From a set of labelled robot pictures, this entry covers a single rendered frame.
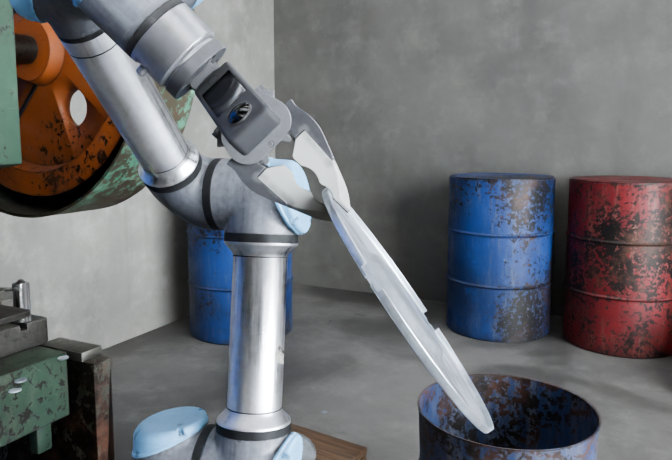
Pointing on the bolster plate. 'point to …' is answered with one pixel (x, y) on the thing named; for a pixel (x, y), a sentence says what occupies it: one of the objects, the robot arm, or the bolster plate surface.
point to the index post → (22, 298)
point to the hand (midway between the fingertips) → (335, 208)
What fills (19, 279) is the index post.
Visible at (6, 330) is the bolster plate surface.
